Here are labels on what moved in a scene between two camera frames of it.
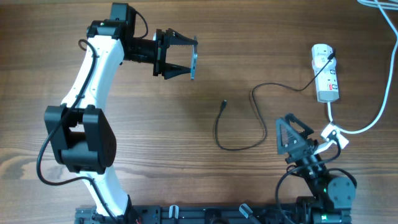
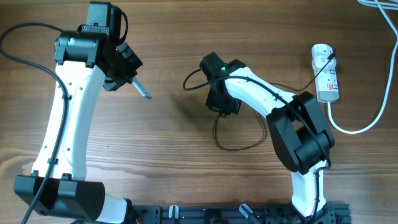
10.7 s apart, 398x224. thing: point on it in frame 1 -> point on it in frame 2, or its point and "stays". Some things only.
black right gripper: x=296 y=141 -> x=211 y=103
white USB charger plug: x=321 y=62 stays
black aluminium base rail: x=220 y=214 stays
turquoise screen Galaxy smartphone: x=193 y=61 -> x=140 y=88
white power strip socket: x=326 y=81 stays
